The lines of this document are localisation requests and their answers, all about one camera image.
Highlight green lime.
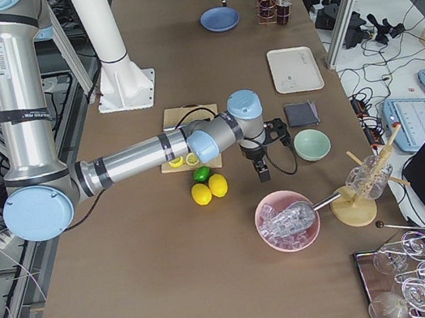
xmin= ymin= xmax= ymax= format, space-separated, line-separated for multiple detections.
xmin=193 ymin=165 xmax=212 ymax=183

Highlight mint green bowl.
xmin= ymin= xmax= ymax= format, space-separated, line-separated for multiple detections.
xmin=293 ymin=129 xmax=332 ymax=161

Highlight clear plastic ice cubes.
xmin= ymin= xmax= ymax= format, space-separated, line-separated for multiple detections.
xmin=259 ymin=201 xmax=317 ymax=250

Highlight wine glass rack tray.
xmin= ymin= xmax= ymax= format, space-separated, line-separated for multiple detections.
xmin=352 ymin=230 xmax=425 ymax=318

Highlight yellow lemon near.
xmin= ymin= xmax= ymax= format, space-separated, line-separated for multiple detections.
xmin=191 ymin=183 xmax=213 ymax=206

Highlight clear glass mug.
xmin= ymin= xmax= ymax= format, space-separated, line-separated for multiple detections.
xmin=345 ymin=155 xmax=393 ymax=200

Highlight pink bowl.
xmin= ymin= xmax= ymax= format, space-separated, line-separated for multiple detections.
xmin=255 ymin=190 xmax=320 ymax=252

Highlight blue plate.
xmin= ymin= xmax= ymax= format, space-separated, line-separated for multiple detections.
xmin=200 ymin=6 xmax=240 ymax=32

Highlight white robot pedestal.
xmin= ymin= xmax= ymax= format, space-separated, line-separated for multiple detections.
xmin=71 ymin=0 xmax=155 ymax=114

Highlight yellow lemon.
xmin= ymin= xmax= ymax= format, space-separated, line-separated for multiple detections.
xmin=191 ymin=183 xmax=213 ymax=206
xmin=208 ymin=174 xmax=229 ymax=198

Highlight dark drink bottle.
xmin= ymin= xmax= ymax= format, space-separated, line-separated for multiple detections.
xmin=256 ymin=0 xmax=276 ymax=24
xmin=277 ymin=0 xmax=291 ymax=25

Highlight dark drink bottle back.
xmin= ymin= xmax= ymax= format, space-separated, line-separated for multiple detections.
xmin=256 ymin=0 xmax=276 ymax=24

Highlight yellow lemon far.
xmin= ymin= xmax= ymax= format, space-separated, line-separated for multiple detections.
xmin=208 ymin=174 xmax=229 ymax=198

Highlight grey folded cloth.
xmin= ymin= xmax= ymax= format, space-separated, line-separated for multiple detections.
xmin=283 ymin=101 xmax=320 ymax=127

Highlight copper wire bottle rack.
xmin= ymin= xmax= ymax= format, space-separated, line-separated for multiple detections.
xmin=255 ymin=0 xmax=292 ymax=25

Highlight lemon half slice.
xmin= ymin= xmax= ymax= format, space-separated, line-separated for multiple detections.
xmin=184 ymin=152 xmax=200 ymax=167
xmin=168 ymin=156 xmax=185 ymax=169

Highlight dark drink bottle front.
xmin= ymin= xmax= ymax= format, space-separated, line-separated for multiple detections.
xmin=277 ymin=0 xmax=291 ymax=25

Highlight cream rabbit tray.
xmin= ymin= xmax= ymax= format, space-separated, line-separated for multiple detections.
xmin=267 ymin=46 xmax=324 ymax=94

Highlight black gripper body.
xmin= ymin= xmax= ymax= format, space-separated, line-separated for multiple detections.
xmin=239 ymin=118 xmax=291 ymax=170

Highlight blue teach pendant near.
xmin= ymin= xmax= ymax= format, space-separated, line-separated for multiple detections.
xmin=382 ymin=97 xmax=425 ymax=153

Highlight wooden cutting board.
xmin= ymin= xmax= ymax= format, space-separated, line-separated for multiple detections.
xmin=161 ymin=103 xmax=222 ymax=174

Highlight wooden cup tree stand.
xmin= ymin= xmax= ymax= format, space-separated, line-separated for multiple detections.
xmin=331 ymin=124 xmax=409 ymax=227

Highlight metal ice scoop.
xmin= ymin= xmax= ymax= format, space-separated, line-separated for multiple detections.
xmin=273 ymin=192 xmax=341 ymax=237

